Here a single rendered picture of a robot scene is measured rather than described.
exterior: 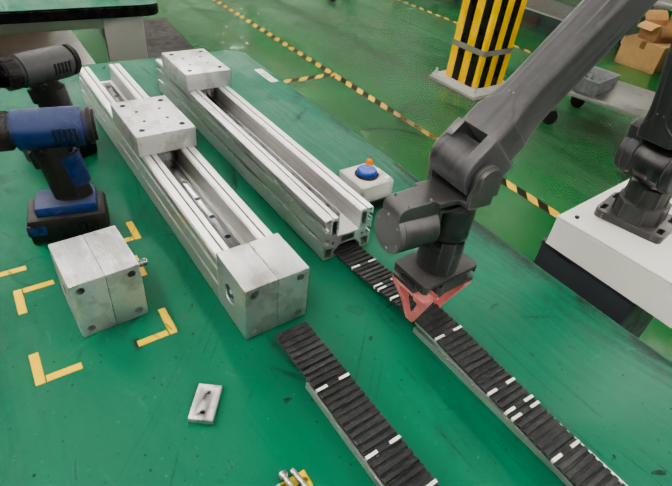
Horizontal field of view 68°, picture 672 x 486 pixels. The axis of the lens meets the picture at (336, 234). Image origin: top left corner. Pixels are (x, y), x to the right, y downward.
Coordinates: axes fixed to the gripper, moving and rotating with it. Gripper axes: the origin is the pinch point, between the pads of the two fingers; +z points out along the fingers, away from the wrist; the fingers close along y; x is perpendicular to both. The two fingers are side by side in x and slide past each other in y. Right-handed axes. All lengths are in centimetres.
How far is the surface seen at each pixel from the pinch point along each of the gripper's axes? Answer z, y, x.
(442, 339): 0.1, 1.7, 5.8
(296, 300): -0.4, 15.7, -10.4
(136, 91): -5, 15, -81
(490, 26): 32, -258, -194
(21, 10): 3, 23, -186
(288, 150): -4.4, -2.7, -43.5
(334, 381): 0.0, 18.8, 3.6
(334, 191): -4.1, -2.5, -27.2
